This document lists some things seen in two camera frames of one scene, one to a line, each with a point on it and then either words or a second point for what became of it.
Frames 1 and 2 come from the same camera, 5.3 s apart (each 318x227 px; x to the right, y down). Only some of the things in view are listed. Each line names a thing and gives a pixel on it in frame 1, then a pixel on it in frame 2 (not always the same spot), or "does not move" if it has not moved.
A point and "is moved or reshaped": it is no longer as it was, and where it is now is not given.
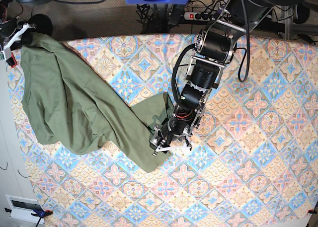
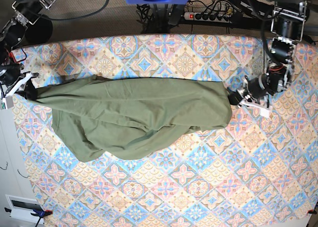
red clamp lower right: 311,211 does not move
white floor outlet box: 22,208 does not move
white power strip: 198,16 does not move
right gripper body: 161,142 -> 254,94
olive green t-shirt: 71,106 is moved or reshaped
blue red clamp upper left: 11,61 does not move
